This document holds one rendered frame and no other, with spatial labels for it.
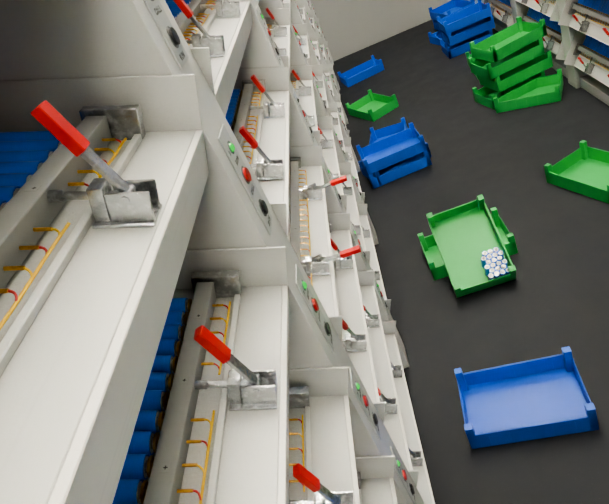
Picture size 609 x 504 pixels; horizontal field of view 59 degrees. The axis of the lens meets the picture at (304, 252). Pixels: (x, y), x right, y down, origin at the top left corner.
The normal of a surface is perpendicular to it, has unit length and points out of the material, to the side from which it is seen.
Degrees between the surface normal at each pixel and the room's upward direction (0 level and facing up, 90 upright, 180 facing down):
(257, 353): 21
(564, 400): 0
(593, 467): 0
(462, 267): 29
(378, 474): 90
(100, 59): 90
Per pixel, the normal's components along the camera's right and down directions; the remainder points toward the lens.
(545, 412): -0.39, -0.76
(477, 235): -0.32, -0.40
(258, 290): -0.03, -0.83
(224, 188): 0.02, 0.56
